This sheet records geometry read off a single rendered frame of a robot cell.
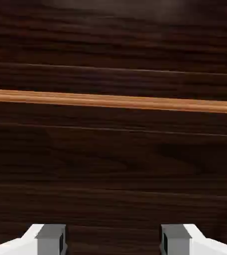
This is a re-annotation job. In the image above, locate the dark wood cabinet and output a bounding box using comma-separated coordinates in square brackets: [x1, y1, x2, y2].
[0, 0, 227, 255]

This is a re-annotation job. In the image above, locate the dark wood cabinet door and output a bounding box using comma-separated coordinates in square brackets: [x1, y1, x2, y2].
[0, 0, 227, 103]
[0, 101, 227, 255]

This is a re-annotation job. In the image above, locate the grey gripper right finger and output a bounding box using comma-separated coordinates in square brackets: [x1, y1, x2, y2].
[159, 223, 227, 255]

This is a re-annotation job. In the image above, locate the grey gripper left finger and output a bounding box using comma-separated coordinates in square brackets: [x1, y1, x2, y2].
[0, 223, 68, 255]

